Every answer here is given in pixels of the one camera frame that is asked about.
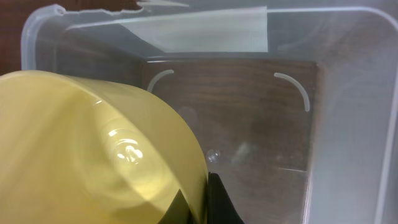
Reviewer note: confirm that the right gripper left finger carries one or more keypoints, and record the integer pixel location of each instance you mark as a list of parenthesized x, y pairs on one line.
[(178, 212)]

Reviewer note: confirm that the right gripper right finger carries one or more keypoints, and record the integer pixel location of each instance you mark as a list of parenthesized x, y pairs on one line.
[(220, 209)]

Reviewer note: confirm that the yellow plastic bowl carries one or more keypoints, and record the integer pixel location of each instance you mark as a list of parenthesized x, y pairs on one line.
[(75, 150)]

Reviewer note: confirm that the clear plastic storage container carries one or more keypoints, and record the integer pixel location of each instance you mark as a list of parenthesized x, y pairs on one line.
[(294, 103)]

